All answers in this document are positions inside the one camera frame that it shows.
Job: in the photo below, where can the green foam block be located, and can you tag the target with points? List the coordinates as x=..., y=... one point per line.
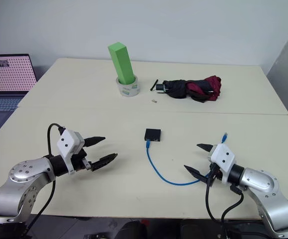
x=121, y=62

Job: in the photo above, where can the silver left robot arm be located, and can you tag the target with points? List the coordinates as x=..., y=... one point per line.
x=22, y=175

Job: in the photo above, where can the open laptop computer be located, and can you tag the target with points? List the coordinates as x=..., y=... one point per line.
x=7, y=74

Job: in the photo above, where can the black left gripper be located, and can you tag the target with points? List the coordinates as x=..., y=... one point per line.
x=79, y=160

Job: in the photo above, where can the small black box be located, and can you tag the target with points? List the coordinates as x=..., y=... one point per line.
x=153, y=134

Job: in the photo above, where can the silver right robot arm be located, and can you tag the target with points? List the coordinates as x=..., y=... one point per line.
x=266, y=195

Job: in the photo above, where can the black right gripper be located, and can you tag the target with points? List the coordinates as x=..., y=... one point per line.
x=214, y=174

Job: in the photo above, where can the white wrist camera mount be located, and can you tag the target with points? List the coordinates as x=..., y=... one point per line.
x=66, y=144
x=223, y=155

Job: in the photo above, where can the clear packing tape roll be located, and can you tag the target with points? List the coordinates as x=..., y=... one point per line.
x=128, y=91

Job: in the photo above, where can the black and maroon folded umbrella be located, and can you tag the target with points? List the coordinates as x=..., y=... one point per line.
x=181, y=87

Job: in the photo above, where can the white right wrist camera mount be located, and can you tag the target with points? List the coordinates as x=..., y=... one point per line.
x=223, y=155

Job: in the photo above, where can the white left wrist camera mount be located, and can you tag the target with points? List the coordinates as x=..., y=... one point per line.
x=66, y=144

